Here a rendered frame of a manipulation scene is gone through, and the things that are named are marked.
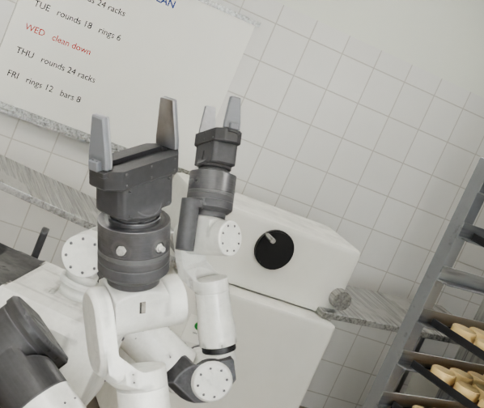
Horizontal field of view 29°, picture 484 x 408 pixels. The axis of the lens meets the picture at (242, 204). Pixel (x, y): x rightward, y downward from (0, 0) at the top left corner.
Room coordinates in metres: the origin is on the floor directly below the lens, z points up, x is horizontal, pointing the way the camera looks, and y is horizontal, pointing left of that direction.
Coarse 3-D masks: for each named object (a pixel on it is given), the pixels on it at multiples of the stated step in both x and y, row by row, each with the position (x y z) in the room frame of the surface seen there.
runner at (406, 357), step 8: (408, 352) 1.77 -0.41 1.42; (416, 352) 1.79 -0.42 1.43; (400, 360) 1.76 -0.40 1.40; (408, 360) 1.78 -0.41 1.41; (416, 360) 1.79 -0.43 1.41; (424, 360) 1.81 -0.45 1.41; (432, 360) 1.82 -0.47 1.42; (440, 360) 1.84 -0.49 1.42; (448, 360) 1.85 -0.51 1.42; (456, 360) 1.87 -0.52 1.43; (408, 368) 1.75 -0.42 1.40; (448, 368) 1.86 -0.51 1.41; (464, 368) 1.89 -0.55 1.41; (472, 368) 1.91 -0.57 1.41; (480, 368) 1.93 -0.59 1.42
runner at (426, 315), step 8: (424, 312) 1.77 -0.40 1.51; (432, 312) 1.78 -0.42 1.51; (440, 312) 1.79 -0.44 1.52; (424, 320) 1.77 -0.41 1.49; (440, 320) 1.80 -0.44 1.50; (448, 320) 1.82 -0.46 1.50; (456, 320) 1.83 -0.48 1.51; (464, 320) 1.85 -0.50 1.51; (472, 320) 1.86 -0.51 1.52; (432, 328) 1.75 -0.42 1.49; (480, 328) 1.88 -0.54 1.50
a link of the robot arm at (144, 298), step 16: (112, 272) 1.09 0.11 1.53; (128, 272) 1.08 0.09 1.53; (144, 272) 1.09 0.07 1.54; (160, 272) 1.10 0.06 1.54; (112, 288) 1.11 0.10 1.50; (128, 288) 1.10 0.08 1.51; (144, 288) 1.11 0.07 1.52; (160, 288) 1.13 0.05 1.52; (176, 288) 1.15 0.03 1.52; (128, 304) 1.10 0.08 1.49; (144, 304) 1.11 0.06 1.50; (160, 304) 1.12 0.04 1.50; (176, 304) 1.14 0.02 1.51; (128, 320) 1.11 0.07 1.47; (144, 320) 1.12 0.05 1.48; (160, 320) 1.13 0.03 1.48; (176, 320) 1.14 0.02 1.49
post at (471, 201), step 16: (480, 160) 1.78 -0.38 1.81; (480, 176) 1.77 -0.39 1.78; (464, 192) 1.78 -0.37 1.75; (464, 208) 1.77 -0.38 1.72; (480, 208) 1.78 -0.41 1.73; (448, 224) 1.78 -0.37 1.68; (448, 240) 1.77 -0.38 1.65; (464, 240) 1.78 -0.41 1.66; (448, 256) 1.77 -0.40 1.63; (432, 272) 1.77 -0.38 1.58; (432, 288) 1.76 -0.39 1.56; (416, 304) 1.77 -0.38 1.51; (432, 304) 1.78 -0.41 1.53; (416, 320) 1.76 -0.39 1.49; (400, 336) 1.78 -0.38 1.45; (416, 336) 1.78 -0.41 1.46; (400, 352) 1.76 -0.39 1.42; (384, 368) 1.78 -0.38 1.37; (400, 368) 1.77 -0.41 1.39; (384, 384) 1.76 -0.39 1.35; (368, 400) 1.78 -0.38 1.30
